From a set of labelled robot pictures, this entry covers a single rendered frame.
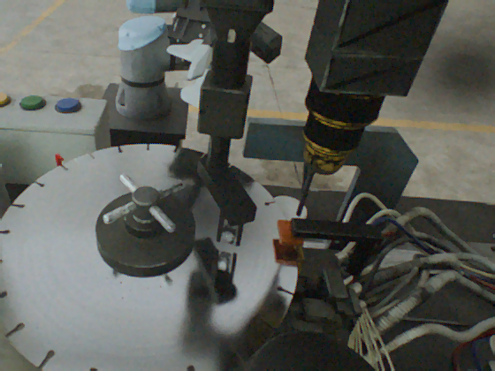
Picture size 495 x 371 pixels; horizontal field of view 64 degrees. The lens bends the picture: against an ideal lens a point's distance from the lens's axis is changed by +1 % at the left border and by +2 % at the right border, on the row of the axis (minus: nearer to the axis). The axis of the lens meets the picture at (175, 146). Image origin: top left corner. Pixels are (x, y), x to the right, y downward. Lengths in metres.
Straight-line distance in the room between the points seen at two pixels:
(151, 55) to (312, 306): 0.67
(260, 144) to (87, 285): 0.31
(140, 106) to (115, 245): 0.61
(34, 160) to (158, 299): 0.47
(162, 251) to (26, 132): 0.42
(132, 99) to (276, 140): 0.51
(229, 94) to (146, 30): 0.61
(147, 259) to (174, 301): 0.05
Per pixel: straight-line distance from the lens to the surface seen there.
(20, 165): 0.81
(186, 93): 0.62
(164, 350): 0.36
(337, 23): 0.29
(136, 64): 0.94
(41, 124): 0.73
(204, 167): 0.40
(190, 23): 0.58
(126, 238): 0.42
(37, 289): 0.41
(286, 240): 0.42
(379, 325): 0.47
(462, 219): 0.93
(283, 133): 0.56
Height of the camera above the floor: 1.28
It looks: 36 degrees down
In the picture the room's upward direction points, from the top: 2 degrees clockwise
